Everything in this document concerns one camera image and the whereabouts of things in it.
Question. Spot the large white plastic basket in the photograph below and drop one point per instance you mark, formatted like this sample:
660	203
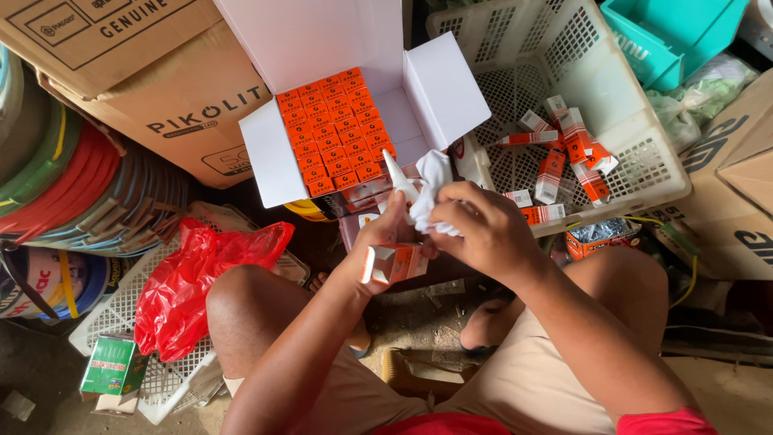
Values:
616	78

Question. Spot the green small box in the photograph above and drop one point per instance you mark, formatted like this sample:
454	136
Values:
112	365

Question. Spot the white glue tube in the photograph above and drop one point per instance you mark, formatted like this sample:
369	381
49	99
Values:
398	178

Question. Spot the person's left hand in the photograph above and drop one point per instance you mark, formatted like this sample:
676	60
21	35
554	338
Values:
374	254

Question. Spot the clear plastic bag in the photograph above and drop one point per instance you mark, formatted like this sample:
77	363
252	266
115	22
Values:
694	96

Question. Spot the round printed bucket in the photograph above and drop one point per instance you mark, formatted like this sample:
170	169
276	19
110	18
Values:
48	281

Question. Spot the wooden stool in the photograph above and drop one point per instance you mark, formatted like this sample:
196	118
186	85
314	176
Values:
423	374

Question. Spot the open white carton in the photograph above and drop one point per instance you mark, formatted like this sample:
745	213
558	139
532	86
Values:
362	36

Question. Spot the person's left fingers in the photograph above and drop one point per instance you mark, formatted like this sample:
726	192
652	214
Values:
392	223

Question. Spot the brown carton with black frame print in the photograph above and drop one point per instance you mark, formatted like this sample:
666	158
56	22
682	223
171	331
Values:
90	36

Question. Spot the rows of orange packets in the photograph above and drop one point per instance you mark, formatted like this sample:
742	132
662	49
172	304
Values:
335	133

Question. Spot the brown carton with lamp print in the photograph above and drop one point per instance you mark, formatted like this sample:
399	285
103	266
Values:
181	121

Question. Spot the person's right hand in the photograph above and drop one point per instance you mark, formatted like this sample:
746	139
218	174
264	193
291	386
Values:
489	235

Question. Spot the pile of orange white cartons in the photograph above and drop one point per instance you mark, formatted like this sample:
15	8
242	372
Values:
573	145

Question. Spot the white cloth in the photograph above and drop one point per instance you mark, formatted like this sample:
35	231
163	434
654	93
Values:
435	175

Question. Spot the blue sandal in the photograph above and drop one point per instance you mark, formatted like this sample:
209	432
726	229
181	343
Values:
477	348
359	351

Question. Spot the brown carton with large black letters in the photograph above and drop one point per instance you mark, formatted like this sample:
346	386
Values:
731	181

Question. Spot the orange white small box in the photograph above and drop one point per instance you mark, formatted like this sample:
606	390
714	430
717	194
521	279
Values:
401	263

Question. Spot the orange box of screws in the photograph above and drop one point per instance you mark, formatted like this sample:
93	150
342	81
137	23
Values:
598	238

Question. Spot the teal plastic crate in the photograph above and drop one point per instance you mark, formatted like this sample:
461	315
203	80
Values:
664	36

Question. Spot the flat white plastic basket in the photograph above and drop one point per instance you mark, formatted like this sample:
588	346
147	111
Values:
169	380

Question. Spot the white packet with red print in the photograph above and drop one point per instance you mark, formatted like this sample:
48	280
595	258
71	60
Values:
468	160

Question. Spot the person's right fingers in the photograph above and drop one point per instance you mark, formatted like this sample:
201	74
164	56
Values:
447	217

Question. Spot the red plastic bag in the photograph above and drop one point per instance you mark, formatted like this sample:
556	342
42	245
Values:
181	290

